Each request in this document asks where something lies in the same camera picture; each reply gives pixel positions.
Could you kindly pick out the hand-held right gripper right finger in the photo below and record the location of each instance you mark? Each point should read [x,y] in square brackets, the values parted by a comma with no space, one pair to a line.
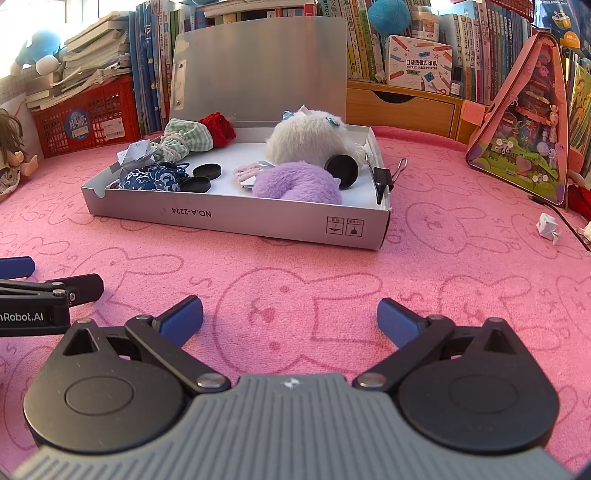
[399,323]

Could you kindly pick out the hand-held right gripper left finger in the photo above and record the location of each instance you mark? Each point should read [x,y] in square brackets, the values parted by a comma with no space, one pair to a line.
[182,318]

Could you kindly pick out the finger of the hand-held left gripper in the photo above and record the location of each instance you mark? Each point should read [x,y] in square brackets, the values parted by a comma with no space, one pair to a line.
[16,267]
[83,287]

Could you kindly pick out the blue floral cloth pouch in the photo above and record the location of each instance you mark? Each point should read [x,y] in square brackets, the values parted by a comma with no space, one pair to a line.
[152,179]

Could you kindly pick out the black round lid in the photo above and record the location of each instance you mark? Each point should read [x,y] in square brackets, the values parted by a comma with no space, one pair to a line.
[196,184]
[341,171]
[207,170]

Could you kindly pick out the white paper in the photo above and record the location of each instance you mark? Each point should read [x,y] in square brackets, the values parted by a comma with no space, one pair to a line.
[136,154]

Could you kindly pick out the grey cardboard box with lid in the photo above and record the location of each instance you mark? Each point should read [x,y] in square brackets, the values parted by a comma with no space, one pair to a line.
[295,221]

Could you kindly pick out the pink pipe cleaner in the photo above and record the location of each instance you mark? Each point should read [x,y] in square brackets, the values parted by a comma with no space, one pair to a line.
[247,171]

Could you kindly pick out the purple plush toy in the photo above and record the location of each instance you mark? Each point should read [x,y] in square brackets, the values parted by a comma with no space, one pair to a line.
[295,184]

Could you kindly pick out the green checked cloth pouch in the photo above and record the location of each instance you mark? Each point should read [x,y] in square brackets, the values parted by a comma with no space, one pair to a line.
[187,136]

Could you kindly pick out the red knitted piece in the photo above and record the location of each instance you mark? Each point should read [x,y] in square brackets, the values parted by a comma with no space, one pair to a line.
[218,129]

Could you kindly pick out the white plush toy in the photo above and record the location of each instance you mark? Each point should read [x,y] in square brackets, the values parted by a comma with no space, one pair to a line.
[304,138]

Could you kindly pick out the pink rabbit-print blanket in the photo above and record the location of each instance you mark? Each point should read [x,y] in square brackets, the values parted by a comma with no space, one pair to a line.
[295,277]

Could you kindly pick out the brown-haired doll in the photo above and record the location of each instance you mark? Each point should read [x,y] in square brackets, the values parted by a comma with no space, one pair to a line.
[9,152]

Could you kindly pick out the black binder clip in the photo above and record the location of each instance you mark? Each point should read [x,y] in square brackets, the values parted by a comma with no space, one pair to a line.
[383,180]

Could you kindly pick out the red plastic basket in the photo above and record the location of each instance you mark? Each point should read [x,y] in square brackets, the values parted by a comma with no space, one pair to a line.
[87,120]

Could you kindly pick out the small white origami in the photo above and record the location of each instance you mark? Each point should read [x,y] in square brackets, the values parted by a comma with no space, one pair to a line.
[548,228]

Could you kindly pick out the wooden desk drawer unit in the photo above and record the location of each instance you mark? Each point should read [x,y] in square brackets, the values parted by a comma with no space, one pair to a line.
[406,108]

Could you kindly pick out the blue plush toy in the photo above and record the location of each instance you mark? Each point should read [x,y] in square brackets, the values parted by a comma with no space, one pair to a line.
[39,48]

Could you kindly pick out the stack of lying books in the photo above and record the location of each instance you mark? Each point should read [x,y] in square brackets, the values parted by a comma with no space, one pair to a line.
[87,55]

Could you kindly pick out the pink triangular dollhouse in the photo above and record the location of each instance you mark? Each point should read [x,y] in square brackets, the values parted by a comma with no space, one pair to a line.
[526,134]

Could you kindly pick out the row of thin blue books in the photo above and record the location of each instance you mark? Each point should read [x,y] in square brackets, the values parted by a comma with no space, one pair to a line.
[152,60]

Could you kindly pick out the small ink bottle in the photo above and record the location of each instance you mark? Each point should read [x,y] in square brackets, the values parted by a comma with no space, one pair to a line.
[456,81]

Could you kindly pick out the white pencil-print carton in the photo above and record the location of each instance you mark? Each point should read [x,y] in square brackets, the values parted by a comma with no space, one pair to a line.
[418,64]

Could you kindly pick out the yellow picture books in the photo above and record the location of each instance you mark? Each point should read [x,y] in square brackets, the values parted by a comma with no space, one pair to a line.
[579,110]

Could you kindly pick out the row of colourful upright books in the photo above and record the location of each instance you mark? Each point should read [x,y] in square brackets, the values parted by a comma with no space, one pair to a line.
[489,50]

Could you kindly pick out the blue plush ball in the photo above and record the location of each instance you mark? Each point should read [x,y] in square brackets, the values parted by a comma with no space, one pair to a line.
[390,14]

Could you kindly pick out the blue carton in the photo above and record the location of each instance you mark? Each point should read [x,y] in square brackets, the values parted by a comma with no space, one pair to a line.
[558,23]

